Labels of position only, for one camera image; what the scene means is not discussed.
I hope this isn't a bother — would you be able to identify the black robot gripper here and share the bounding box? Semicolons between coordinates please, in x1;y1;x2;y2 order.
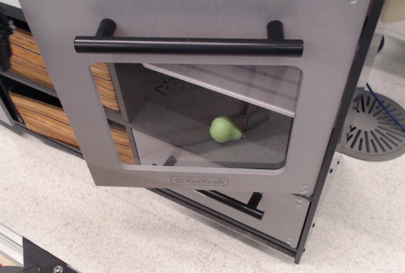
0;4;14;71

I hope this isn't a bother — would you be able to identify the black oven door handle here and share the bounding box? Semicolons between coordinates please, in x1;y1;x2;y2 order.
73;18;304;57

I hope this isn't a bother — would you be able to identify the grey toy oven door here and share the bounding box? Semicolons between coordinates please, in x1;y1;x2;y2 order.
9;0;375;196

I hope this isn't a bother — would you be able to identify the grey oven rack shelf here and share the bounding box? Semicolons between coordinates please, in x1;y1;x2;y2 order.
143;63;302;118

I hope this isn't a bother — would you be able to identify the grey lower oven drawer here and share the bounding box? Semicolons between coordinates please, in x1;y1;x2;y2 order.
175;189;310;248

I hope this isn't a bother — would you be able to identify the upper wood grain bin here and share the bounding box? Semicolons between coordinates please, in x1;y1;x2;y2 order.
9;28;120;112

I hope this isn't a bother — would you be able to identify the wood grain bin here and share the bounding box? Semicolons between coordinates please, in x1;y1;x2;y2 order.
9;28;120;112
8;83;135;164

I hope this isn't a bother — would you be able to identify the lower wood grain bin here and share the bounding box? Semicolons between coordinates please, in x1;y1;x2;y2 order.
8;83;135;164

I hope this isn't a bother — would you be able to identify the green toy pear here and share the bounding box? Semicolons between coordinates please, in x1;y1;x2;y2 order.
209;116;244;143

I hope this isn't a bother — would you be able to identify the grey round slotted base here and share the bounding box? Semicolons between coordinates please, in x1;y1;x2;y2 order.
337;89;404;162

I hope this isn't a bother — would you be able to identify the aluminium rail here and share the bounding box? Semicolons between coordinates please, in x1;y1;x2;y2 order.
1;224;23;267

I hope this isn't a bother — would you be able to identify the black base plate with screw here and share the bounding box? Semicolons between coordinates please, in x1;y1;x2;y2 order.
22;238;78;273

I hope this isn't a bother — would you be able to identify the black toy kitchen frame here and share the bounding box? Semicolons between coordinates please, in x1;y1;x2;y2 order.
0;0;389;265

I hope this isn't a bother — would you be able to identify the black drawer handle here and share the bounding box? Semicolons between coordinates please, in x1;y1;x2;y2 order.
194;190;265;220

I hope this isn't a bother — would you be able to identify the blue cable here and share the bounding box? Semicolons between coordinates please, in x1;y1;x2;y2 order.
365;82;405;131

